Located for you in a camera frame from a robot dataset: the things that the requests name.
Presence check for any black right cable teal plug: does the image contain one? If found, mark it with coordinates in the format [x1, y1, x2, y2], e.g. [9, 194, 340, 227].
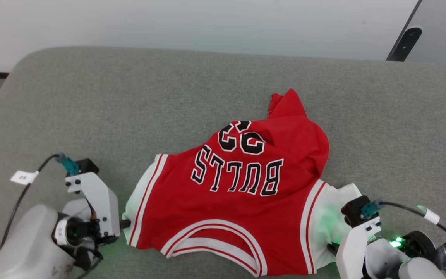
[360, 199, 446, 269]

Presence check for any black cable teal plug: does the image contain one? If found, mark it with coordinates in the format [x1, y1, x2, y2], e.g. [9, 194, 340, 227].
[360, 199, 446, 269]
[0, 152, 81, 252]

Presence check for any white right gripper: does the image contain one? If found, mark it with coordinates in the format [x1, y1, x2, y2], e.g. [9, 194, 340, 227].
[326, 216, 382, 279]

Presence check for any black rounded door fitting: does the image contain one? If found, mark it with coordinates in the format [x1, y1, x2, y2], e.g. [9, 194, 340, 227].
[391, 26, 423, 62]

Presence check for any black left cable teal plug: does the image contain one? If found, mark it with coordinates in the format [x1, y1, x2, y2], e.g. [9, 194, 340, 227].
[0, 152, 81, 252]

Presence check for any white right cable label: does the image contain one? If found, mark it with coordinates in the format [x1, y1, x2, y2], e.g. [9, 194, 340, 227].
[424, 208, 441, 225]

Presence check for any white cable label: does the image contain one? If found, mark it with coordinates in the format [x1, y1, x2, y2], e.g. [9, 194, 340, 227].
[10, 170, 39, 185]
[424, 208, 441, 225]

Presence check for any red and white basketball jersey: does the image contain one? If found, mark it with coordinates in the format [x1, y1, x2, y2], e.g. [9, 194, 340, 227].
[122, 88, 363, 277]

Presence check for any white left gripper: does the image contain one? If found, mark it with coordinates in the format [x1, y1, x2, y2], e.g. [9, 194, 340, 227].
[65, 172, 131, 238]

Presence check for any black door stopper bar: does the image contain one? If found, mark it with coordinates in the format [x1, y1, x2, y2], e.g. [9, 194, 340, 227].
[386, 0, 424, 62]

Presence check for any white left cable label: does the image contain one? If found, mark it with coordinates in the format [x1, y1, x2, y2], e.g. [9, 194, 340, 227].
[10, 170, 39, 185]

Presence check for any grey door panel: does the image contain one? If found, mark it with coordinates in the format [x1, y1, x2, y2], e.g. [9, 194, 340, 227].
[405, 0, 446, 66]

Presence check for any grey fabric sofa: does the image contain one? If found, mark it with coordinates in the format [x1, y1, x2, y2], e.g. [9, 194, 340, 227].
[0, 46, 446, 279]

